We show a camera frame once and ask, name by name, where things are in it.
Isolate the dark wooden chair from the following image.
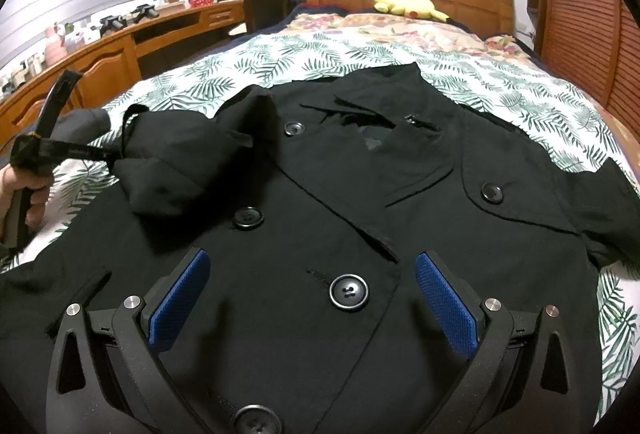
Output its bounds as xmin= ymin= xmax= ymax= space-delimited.
xmin=243 ymin=0 xmax=292 ymax=32

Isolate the floral quilt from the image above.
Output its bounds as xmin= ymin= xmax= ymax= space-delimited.
xmin=282 ymin=11 xmax=531 ymax=59

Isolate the wooden bedside drawer cabinet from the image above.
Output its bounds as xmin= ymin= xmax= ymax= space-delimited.
xmin=0 ymin=0 xmax=248 ymax=129

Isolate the leaf print blanket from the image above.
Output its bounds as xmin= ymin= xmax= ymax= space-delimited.
xmin=0 ymin=31 xmax=640 ymax=415

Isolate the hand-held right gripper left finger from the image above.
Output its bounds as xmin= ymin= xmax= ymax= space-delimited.
xmin=45 ymin=246 xmax=213 ymax=434

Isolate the person's left hand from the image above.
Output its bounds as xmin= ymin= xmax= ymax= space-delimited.
xmin=0 ymin=164 xmax=55 ymax=239

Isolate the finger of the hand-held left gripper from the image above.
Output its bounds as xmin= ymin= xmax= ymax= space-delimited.
xmin=37 ymin=70 xmax=83 ymax=138
xmin=45 ymin=138 xmax=126 ymax=163

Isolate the black chair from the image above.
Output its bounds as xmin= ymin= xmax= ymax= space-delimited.
xmin=220 ymin=0 xmax=346 ymax=49

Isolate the pink bottle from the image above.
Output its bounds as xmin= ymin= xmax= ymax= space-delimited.
xmin=45 ymin=24 xmax=68 ymax=64

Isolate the yellow plush toy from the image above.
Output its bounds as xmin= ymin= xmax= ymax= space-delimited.
xmin=372 ymin=0 xmax=451 ymax=22

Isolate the black buttoned coat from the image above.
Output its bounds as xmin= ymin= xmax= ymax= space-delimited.
xmin=0 ymin=62 xmax=638 ymax=434

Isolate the louvered wooden wardrobe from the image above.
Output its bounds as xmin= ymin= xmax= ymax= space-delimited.
xmin=522 ymin=0 xmax=640 ymax=129

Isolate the row of small bottles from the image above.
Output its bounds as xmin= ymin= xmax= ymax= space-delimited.
xmin=0 ymin=18 xmax=101 ymax=89

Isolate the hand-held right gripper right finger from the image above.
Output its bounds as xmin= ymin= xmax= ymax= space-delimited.
xmin=414 ymin=250 xmax=598 ymax=434

